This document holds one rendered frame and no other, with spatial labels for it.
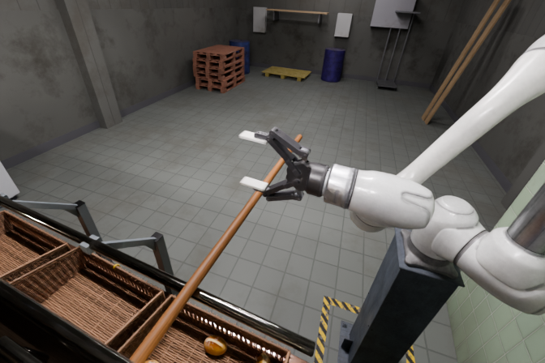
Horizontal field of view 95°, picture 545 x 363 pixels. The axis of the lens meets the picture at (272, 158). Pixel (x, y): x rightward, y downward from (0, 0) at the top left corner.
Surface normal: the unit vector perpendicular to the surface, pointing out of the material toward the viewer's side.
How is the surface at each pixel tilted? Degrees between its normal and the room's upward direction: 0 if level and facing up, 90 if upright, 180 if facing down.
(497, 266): 87
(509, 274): 85
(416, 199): 38
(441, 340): 0
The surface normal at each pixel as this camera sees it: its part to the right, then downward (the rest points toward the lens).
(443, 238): -0.85, 0.19
